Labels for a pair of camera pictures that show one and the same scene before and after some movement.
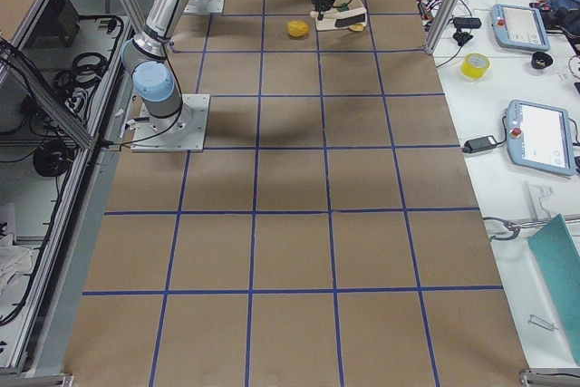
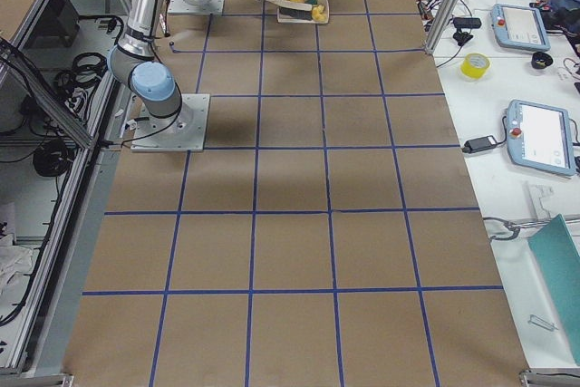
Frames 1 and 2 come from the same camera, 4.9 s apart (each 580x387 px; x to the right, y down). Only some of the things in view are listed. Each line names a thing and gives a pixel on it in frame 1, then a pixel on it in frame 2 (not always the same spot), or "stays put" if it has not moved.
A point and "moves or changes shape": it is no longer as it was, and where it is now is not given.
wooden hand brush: x=351 y=18 → x=290 y=10
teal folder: x=556 y=248 stays put
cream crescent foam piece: x=358 y=26 moves or changes shape
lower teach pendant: x=538 y=137 stays put
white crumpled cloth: x=14 y=260 stays put
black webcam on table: x=465 y=23 stays put
